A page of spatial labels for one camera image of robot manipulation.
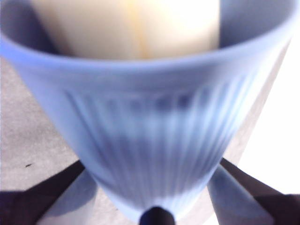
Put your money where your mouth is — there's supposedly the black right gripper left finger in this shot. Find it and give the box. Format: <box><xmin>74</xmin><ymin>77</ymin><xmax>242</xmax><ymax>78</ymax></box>
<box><xmin>0</xmin><ymin>160</ymin><xmax>99</xmax><ymax>225</ymax></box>

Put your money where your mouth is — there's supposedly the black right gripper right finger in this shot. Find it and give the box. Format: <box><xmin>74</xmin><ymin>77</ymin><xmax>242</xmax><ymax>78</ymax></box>
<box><xmin>210</xmin><ymin>158</ymin><xmax>300</xmax><ymax>225</ymax></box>

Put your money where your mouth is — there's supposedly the blue ribbed plastic cup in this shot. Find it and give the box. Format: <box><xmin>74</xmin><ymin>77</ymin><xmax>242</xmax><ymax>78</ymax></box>
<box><xmin>0</xmin><ymin>0</ymin><xmax>300</xmax><ymax>222</ymax></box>

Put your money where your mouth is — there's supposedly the grey-handled cream sponge cup brush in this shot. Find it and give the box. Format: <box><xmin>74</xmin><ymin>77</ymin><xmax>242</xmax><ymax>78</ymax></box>
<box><xmin>31</xmin><ymin>0</ymin><xmax>222</xmax><ymax>60</ymax></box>

